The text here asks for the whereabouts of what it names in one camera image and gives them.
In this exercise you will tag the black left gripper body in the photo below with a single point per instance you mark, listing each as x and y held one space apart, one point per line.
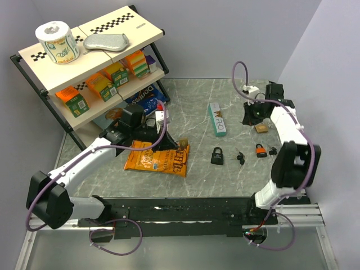
147 133

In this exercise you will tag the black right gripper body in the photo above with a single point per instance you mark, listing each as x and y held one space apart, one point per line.
258 114

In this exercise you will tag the blue Doritos bag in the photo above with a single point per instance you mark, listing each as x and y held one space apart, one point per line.
147 98

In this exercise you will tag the silver glitter sponge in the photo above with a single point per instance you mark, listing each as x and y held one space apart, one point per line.
106 42

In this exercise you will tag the left orange green box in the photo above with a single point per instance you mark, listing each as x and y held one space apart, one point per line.
73 101

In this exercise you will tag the small brass padlock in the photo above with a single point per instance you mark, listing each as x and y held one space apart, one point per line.
183 143

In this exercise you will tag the beige black shelf rack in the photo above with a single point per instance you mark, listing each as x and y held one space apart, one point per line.
47 78

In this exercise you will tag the colourful sponge pack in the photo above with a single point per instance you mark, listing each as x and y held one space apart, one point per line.
136 63

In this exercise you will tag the middle orange green box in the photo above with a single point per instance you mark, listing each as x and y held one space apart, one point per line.
101 86

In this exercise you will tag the brown pretzel snack bag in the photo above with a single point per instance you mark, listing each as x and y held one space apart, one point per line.
104 120

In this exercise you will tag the black padlock key bunch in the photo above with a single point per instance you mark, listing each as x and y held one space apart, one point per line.
240 157

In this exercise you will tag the large brass padlock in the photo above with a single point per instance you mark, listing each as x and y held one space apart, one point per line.
263 127

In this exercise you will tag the orange Kettle chips bag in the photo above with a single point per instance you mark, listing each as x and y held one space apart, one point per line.
166 161

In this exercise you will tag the orange black padlock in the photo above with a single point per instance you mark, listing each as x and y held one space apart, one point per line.
260 151

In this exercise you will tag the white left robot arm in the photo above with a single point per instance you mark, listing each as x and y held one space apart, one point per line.
50 196

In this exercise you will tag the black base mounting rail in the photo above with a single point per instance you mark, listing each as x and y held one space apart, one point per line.
187 216

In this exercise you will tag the green white toothpaste box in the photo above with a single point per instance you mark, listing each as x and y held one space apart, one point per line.
217 119

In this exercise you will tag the orange green box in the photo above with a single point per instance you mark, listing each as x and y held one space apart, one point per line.
117 73
101 86
73 101

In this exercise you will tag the purple white small box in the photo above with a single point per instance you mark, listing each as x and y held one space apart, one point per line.
152 64

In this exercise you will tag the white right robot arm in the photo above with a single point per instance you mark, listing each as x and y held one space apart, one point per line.
296 162

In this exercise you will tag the black Kaijing padlock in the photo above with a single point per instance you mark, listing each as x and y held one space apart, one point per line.
217 157

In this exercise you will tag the orange padlock key bunch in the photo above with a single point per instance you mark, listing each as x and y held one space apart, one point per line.
272 151

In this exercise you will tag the toilet paper roll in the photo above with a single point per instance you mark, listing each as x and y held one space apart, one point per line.
58 42

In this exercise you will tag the right orange green box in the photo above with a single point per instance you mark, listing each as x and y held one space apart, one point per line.
117 73

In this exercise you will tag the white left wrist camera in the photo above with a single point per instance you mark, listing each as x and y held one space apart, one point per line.
160 117

